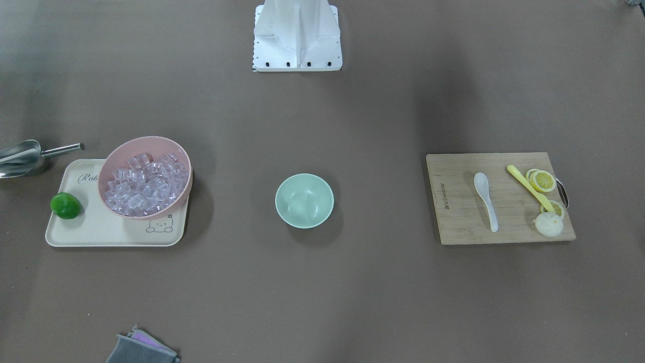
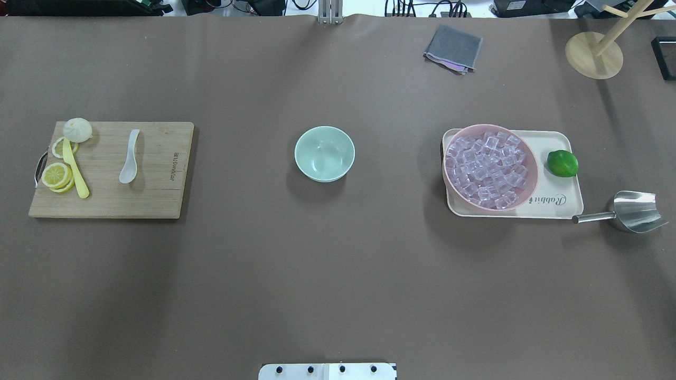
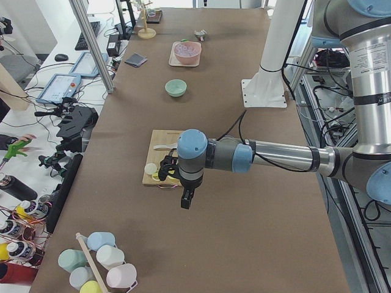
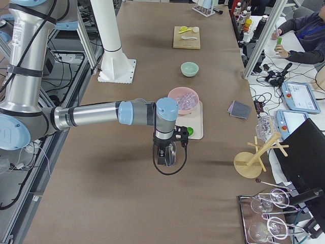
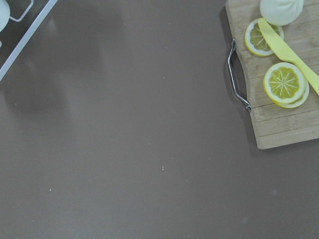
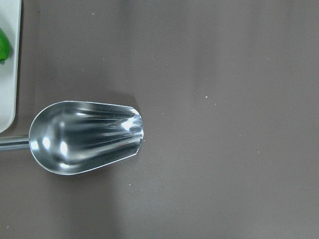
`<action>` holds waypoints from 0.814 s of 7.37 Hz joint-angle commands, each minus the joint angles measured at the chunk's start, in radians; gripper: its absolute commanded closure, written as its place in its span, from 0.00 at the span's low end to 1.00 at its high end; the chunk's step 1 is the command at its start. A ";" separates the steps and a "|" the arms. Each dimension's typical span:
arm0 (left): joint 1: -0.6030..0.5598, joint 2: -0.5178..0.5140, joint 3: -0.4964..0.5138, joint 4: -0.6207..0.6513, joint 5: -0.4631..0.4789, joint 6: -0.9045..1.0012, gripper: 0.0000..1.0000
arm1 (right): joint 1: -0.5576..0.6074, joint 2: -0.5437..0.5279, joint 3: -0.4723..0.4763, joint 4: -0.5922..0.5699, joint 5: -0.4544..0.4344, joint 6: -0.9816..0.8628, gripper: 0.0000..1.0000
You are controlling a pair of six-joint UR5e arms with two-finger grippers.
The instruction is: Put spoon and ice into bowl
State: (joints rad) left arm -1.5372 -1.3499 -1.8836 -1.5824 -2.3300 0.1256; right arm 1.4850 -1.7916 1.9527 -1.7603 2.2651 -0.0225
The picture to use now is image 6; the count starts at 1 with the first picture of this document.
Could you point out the metal ice scoop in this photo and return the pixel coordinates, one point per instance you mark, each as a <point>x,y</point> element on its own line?
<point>73,137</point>

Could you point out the green lime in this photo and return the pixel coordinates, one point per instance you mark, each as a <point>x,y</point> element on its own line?
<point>5,47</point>

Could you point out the cream rectangular tray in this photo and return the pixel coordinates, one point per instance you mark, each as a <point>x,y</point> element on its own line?
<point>10,15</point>

